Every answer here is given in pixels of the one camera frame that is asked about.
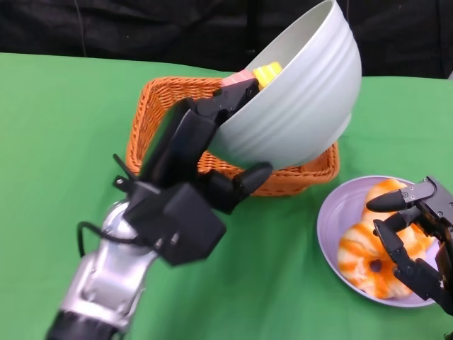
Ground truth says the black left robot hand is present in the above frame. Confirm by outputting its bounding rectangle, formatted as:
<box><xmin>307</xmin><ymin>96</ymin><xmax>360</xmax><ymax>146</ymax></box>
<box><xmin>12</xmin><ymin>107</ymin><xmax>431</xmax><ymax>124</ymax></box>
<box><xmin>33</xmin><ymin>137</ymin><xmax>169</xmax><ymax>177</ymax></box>
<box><xmin>139</xmin><ymin>77</ymin><xmax>274</xmax><ymax>215</ymax></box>

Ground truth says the yellow cake slice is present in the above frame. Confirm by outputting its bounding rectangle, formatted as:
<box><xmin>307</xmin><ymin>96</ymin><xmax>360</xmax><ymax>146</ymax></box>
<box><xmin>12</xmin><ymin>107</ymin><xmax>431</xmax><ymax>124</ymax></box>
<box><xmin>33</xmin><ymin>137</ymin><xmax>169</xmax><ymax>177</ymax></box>
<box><xmin>253</xmin><ymin>62</ymin><xmax>283</xmax><ymax>91</ymax></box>

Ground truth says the pale green bowl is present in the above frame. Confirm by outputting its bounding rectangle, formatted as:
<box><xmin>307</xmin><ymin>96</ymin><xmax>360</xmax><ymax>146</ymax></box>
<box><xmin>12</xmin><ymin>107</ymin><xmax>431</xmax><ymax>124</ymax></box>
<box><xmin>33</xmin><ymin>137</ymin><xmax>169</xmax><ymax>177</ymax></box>
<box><xmin>208</xmin><ymin>0</ymin><xmax>362</xmax><ymax>171</ymax></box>

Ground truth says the orange striped croissant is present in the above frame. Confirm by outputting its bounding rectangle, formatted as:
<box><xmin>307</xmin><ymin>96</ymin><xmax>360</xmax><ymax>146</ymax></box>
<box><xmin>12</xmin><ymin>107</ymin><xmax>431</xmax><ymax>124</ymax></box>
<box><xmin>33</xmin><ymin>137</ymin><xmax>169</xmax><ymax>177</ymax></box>
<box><xmin>338</xmin><ymin>221</ymin><xmax>414</xmax><ymax>300</ymax></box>
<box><xmin>361</xmin><ymin>178</ymin><xmax>437</xmax><ymax>256</ymax></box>

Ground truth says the orange wicker basket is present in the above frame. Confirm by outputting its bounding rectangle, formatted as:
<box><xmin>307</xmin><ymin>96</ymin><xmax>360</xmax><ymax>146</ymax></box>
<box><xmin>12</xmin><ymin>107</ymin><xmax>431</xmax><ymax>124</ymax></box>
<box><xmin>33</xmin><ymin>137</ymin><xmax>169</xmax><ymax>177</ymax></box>
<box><xmin>125</xmin><ymin>76</ymin><xmax>340</xmax><ymax>198</ymax></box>

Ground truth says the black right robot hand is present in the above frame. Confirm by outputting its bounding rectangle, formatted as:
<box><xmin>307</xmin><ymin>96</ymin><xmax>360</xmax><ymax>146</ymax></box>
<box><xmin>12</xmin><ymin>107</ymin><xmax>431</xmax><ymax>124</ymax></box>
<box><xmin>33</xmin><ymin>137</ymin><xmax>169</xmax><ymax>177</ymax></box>
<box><xmin>366</xmin><ymin>176</ymin><xmax>453</xmax><ymax>316</ymax></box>

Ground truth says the black backdrop curtain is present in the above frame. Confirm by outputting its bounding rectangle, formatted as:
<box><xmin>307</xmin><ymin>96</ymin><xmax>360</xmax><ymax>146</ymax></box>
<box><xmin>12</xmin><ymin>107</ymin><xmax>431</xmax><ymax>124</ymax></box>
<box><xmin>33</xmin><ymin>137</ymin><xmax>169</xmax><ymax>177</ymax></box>
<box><xmin>0</xmin><ymin>0</ymin><xmax>453</xmax><ymax>81</ymax></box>

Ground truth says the lavender plate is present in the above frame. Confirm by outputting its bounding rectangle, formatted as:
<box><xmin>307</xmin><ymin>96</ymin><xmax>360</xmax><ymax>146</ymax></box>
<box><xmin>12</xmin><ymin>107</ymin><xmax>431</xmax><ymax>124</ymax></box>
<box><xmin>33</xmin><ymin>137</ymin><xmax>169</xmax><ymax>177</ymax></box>
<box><xmin>316</xmin><ymin>175</ymin><xmax>453</xmax><ymax>308</ymax></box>

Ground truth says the green tablecloth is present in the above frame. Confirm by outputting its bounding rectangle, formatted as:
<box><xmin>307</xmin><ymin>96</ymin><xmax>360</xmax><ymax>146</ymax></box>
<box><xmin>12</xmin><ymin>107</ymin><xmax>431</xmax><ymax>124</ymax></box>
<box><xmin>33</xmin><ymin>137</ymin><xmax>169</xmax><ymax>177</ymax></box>
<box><xmin>0</xmin><ymin>52</ymin><xmax>453</xmax><ymax>340</ymax></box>

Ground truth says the salmon pink cake slice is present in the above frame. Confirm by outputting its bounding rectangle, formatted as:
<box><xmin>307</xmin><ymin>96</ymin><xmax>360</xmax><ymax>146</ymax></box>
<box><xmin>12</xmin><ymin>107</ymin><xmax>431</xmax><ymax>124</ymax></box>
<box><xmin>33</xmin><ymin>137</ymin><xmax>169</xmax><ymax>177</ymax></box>
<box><xmin>221</xmin><ymin>69</ymin><xmax>256</xmax><ymax>88</ymax></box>

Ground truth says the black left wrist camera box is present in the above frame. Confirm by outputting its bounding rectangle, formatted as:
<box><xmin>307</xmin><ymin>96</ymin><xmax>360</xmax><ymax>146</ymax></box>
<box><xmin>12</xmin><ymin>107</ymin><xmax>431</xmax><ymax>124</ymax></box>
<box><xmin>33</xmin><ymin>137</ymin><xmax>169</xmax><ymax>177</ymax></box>
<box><xmin>122</xmin><ymin>180</ymin><xmax>227</xmax><ymax>266</ymax></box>

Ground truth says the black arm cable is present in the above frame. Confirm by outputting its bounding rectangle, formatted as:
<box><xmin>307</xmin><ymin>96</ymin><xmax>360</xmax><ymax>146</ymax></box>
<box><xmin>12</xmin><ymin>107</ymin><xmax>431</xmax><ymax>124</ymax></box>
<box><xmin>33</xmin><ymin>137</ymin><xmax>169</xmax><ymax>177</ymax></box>
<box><xmin>76</xmin><ymin>221</ymin><xmax>142</xmax><ymax>256</ymax></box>

